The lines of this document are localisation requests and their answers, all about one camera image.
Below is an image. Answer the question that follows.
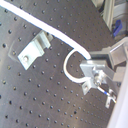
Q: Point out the black perforated breadboard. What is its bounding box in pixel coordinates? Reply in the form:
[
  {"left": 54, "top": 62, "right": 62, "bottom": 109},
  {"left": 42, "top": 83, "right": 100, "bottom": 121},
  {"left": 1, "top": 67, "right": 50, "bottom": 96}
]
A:
[{"left": 0, "top": 0, "right": 123, "bottom": 128}]

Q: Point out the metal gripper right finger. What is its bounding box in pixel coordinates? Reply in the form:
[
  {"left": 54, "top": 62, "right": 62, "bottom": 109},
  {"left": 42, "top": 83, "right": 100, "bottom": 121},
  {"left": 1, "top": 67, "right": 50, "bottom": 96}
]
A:
[{"left": 90, "top": 37, "right": 128, "bottom": 68}]

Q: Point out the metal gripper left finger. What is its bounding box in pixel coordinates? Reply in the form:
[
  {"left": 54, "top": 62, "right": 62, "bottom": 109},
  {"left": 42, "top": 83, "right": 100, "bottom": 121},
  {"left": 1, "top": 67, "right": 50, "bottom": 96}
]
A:
[{"left": 80, "top": 60, "right": 118, "bottom": 108}]

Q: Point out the metal cable clip bracket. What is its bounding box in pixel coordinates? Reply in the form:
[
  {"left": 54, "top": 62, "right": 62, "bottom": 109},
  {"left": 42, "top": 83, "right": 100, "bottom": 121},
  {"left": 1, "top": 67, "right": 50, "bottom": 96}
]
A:
[{"left": 18, "top": 30, "right": 53, "bottom": 70}]

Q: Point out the blue object in background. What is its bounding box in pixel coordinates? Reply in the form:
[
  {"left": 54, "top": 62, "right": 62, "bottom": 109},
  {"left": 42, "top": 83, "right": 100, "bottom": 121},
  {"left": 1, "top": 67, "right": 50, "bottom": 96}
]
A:
[{"left": 113, "top": 20, "right": 122, "bottom": 37}]

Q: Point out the white cable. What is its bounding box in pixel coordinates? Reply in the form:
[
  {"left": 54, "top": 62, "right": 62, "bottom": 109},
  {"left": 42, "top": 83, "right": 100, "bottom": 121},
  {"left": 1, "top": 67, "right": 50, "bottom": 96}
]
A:
[{"left": 0, "top": 2, "right": 94, "bottom": 84}]

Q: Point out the aluminium frame profile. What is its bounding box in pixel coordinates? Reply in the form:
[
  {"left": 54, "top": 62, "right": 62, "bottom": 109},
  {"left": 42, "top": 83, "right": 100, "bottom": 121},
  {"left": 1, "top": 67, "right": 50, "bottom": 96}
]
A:
[{"left": 103, "top": 0, "right": 115, "bottom": 30}]

